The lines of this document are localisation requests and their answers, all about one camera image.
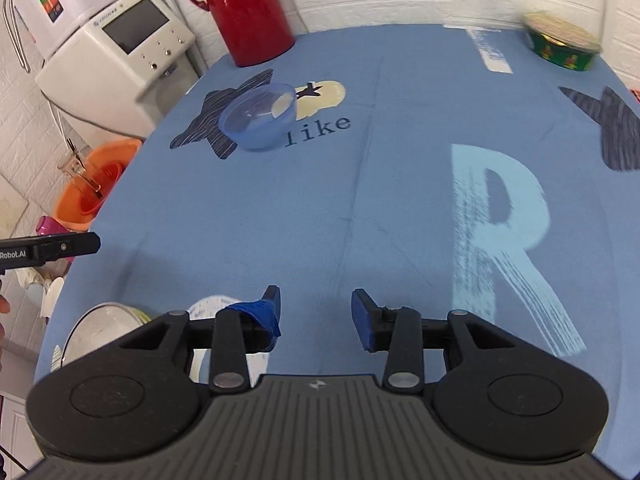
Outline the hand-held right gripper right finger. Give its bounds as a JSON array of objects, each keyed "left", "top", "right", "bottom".
[{"left": 351, "top": 288, "right": 523, "bottom": 392}]

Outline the white machine with screen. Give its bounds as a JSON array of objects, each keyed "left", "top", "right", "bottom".
[{"left": 35, "top": 0, "right": 202, "bottom": 147}]

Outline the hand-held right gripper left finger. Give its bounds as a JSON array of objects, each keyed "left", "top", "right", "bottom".
[{"left": 115, "top": 285, "right": 283, "bottom": 393}]

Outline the person's left hand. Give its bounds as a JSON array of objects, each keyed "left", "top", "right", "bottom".
[{"left": 0, "top": 294, "right": 11, "bottom": 356}]

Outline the white water purifier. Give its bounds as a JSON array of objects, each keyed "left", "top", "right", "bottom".
[{"left": 12, "top": 0, "right": 123, "bottom": 58}]

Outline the blue plastic bowl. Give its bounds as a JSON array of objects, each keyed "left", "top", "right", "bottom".
[{"left": 218, "top": 82, "right": 298, "bottom": 152}]

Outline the green patterned bowl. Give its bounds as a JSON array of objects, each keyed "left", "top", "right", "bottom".
[{"left": 522, "top": 12, "right": 603, "bottom": 72}]

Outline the blue printed tablecloth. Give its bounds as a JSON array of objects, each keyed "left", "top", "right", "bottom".
[{"left": 34, "top": 22, "right": 640, "bottom": 461}]

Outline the red thermos jug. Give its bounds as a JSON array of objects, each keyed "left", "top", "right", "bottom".
[{"left": 177, "top": 0, "right": 296, "bottom": 68}]

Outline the pink plastic cup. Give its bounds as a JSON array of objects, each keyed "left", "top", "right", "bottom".
[{"left": 35, "top": 215, "right": 76, "bottom": 266}]

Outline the metal flexible hose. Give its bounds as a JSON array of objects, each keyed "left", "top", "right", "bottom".
[{"left": 2, "top": 0, "right": 32, "bottom": 74}]

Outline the white oval plate blue rim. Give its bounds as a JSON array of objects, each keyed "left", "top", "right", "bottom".
[{"left": 62, "top": 302, "right": 151, "bottom": 367}]

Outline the clear glass jar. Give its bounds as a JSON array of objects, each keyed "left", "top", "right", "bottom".
[{"left": 57, "top": 151, "right": 107, "bottom": 197}]

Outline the orange plastic basin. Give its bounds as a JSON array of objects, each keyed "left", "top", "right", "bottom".
[{"left": 52, "top": 137, "right": 144, "bottom": 233}]

